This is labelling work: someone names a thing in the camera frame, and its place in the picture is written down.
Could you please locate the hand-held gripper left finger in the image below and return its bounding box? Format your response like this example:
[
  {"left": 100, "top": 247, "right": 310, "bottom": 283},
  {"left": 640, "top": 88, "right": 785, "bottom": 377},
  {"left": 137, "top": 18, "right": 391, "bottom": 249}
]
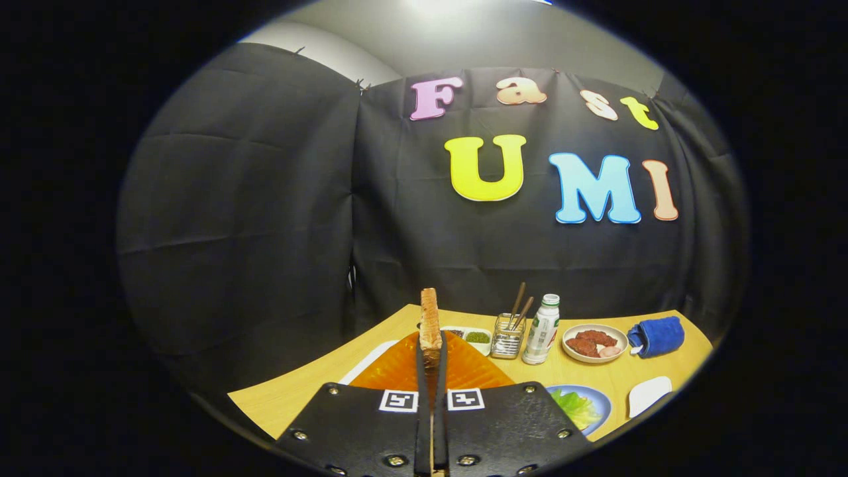
[{"left": 274, "top": 330, "right": 433, "bottom": 477}]

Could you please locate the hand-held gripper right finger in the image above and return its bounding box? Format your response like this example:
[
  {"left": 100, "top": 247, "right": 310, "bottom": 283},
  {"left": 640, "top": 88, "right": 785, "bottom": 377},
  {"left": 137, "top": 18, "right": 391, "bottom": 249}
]
[{"left": 432, "top": 330, "right": 594, "bottom": 477}]

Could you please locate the green lettuce leaf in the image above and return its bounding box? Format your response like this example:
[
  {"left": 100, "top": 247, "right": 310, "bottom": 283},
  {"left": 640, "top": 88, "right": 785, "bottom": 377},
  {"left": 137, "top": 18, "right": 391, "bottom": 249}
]
[{"left": 551, "top": 388, "right": 603, "bottom": 431}]

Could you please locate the toast bread slice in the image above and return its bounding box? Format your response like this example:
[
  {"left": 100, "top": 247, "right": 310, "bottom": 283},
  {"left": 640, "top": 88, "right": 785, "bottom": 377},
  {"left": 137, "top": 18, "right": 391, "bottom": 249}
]
[{"left": 419, "top": 288, "right": 444, "bottom": 369}]

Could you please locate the blue round plate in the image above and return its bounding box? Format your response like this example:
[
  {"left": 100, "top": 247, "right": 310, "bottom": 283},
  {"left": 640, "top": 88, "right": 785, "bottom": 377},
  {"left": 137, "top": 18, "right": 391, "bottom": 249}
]
[{"left": 546, "top": 384, "right": 613, "bottom": 437}]

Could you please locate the beige round plate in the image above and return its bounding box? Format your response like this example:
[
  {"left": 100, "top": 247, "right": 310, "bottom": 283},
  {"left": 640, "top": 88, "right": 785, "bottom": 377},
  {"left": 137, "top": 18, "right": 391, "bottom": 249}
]
[{"left": 561, "top": 323, "right": 629, "bottom": 364}]

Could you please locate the white divided bean dish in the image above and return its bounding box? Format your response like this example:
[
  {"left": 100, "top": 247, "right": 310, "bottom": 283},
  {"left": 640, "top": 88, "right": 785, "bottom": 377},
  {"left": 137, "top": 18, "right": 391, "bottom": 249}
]
[{"left": 440, "top": 325, "right": 494, "bottom": 357}]

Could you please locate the white drink bottle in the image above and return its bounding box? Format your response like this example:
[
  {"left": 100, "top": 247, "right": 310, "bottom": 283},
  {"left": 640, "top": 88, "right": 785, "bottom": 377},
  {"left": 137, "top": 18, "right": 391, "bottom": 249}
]
[{"left": 521, "top": 293, "right": 562, "bottom": 366}]

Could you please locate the small white dish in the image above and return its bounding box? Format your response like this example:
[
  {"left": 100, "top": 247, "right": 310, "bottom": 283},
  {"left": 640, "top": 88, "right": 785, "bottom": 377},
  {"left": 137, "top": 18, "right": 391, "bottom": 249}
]
[{"left": 627, "top": 376, "right": 674, "bottom": 419}]

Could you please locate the blue folded towel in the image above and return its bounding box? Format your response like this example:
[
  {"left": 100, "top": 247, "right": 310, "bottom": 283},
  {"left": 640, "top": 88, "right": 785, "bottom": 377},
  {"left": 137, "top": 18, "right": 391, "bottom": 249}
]
[{"left": 626, "top": 315, "right": 686, "bottom": 360}]

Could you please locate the black backdrop cloth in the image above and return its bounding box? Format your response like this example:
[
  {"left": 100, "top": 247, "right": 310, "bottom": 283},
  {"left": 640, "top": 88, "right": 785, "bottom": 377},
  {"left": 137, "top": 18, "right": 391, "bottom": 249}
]
[{"left": 116, "top": 42, "right": 753, "bottom": 398}]

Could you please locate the wire chopstick holder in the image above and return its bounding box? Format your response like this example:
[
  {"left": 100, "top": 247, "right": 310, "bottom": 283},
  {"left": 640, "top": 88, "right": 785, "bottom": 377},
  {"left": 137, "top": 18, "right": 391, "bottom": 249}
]
[{"left": 490, "top": 313, "right": 528, "bottom": 360}]

